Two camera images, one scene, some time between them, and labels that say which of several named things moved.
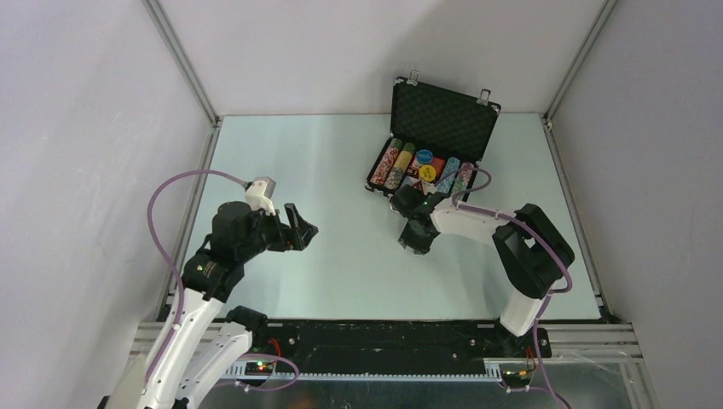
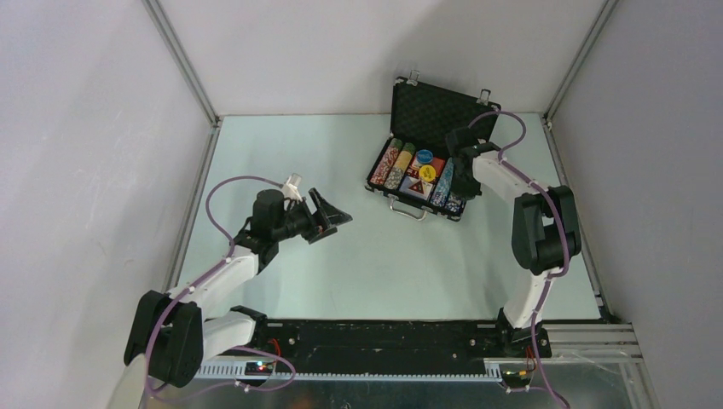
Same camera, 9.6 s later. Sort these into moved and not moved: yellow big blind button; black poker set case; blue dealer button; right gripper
Moved: right gripper
Not moved: black poker set case; blue dealer button; yellow big blind button
